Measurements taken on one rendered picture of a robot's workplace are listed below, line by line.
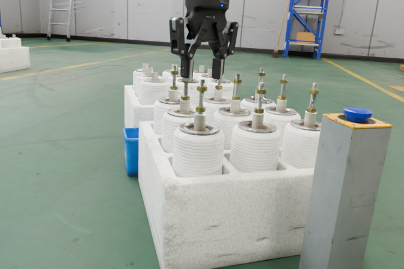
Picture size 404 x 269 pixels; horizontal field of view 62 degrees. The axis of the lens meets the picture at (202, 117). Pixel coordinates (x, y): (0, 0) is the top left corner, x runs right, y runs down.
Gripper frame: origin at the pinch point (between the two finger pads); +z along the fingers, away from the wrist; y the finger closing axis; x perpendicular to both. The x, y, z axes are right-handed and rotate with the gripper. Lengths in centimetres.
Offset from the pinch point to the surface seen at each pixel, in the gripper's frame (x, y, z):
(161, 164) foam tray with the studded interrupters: 3.5, -5.9, 17.6
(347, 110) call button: -22.7, 9.2, 2.7
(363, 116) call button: -25.0, 9.7, 3.3
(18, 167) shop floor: 59, -19, 36
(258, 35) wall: 405, 482, 1
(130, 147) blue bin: 35.1, 4.6, 26.3
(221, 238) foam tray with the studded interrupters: -8.3, -0.2, 29.0
